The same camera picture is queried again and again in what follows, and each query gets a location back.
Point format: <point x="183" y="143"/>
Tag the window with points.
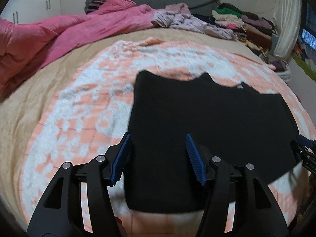
<point x="307" y="24"/>

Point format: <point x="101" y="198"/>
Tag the green windowsill cloth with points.
<point x="304" y="66"/>

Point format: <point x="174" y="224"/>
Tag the lilac crumpled garment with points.
<point x="178" y="16"/>

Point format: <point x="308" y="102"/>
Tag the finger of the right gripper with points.
<point x="304" y="151"/>

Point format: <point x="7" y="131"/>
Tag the striped dark garment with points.
<point x="94" y="5"/>

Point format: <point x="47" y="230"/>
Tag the pink quilt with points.
<point x="27" y="48"/>

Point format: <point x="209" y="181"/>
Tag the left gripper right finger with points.
<point x="239" y="203"/>

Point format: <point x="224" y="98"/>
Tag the white wardrobe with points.
<point x="30" y="11"/>

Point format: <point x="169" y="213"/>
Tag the beige bed sheet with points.
<point x="21" y="111"/>

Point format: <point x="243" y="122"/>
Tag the peach white plush blanket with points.
<point x="92" y="111"/>

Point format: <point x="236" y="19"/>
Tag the white bag of clothes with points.
<point x="282" y="68"/>

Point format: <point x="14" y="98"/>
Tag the stack of folded clothes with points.
<point x="257" y="33"/>

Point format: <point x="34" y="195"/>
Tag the left hand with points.
<point x="122" y="229"/>

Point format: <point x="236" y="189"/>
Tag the black printed t-shirt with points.
<point x="237" y="124"/>

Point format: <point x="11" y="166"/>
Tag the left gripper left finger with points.
<point x="76" y="202"/>

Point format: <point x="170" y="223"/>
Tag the white curtain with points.
<point x="288" y="24"/>

